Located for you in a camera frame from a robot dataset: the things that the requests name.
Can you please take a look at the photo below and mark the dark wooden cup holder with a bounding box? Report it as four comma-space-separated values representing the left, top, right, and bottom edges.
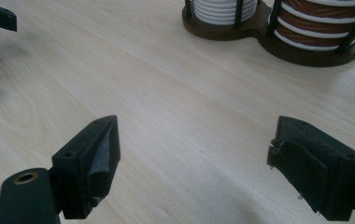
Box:
181, 0, 355, 68

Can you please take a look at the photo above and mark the stack of white cups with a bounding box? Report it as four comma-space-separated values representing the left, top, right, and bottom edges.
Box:
192, 0, 259, 26

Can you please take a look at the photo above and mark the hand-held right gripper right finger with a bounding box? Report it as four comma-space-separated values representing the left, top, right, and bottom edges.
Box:
266, 115, 355, 222

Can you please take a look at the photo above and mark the stack of brown cups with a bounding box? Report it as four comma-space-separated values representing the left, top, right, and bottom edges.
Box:
273, 0, 355, 52

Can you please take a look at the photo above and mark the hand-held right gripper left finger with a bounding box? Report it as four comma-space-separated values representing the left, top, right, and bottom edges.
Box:
51, 114, 121, 220

